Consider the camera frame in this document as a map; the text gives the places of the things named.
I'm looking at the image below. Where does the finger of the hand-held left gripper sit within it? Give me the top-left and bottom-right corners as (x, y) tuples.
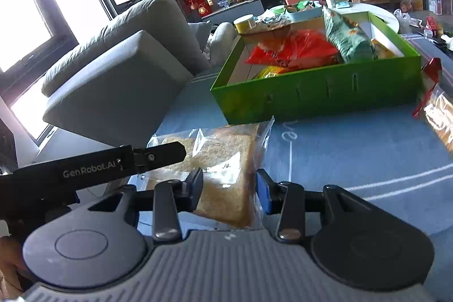
(131, 142), (187, 172)

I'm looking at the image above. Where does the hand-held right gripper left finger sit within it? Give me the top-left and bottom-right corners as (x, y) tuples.
(87, 168), (205, 242)

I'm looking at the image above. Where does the white round table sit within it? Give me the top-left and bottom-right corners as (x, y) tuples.
(338, 2), (401, 34)

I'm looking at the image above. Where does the red and yellow snack packet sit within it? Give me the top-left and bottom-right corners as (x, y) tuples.
(246, 29), (341, 80)

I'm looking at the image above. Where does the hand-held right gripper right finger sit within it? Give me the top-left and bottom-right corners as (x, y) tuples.
(255, 168), (376, 242)

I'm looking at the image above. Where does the grey sofa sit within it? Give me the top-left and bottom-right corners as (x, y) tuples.
(40, 0), (213, 149)

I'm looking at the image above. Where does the person's left forearm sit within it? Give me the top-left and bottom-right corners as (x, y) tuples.
(0, 236), (28, 301)

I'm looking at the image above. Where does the orange cracker packet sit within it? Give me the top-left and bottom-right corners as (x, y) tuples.
(370, 38), (398, 61)

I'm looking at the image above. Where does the green snack bag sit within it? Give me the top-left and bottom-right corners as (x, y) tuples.
(322, 6), (375, 64)

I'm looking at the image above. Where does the yellow canister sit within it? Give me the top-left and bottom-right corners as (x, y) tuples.
(233, 14), (256, 35)

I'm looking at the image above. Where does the green cardboard box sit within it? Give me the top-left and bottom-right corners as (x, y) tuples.
(210, 11), (422, 126)

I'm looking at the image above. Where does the white plastic bag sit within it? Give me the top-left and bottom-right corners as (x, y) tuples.
(392, 8), (413, 34)

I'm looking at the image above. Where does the light blue tray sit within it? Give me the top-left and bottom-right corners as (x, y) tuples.
(284, 3), (325, 23)

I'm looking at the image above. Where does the light grey cushion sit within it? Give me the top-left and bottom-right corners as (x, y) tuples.
(187, 21), (238, 66)

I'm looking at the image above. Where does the clear plastic storage box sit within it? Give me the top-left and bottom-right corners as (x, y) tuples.
(420, 0), (453, 15)

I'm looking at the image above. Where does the bread slice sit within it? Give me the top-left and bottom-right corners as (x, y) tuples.
(136, 116), (275, 230)

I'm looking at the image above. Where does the red-edged clear snack packet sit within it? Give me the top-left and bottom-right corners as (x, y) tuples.
(411, 57), (453, 155)

